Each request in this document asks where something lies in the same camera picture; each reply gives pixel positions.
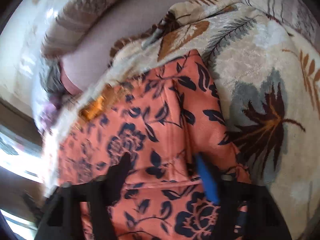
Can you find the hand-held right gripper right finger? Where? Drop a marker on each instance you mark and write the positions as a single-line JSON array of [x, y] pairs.
[[207, 180]]

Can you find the cream leaf-print blanket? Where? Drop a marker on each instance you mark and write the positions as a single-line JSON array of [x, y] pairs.
[[250, 62]]

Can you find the mauve bed sheet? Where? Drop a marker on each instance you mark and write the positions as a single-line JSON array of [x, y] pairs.
[[120, 27]]

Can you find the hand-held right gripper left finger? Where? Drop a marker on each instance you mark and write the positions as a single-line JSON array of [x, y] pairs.
[[119, 172]]

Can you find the grey-blue pillow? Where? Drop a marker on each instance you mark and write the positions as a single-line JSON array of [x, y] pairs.
[[52, 80]]

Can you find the beige pillow with grey stripes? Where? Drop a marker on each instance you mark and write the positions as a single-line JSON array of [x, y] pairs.
[[277, 0]]

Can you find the purple printed cloth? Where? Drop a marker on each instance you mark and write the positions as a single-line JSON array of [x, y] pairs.
[[50, 110]]

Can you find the white bed headboard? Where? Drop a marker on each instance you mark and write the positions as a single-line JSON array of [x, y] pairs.
[[27, 45]]

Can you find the striped beige pillow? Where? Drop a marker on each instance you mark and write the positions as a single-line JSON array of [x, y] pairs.
[[82, 12]]

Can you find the orange floral garment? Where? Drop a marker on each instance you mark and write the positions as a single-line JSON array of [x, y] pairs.
[[155, 120]]

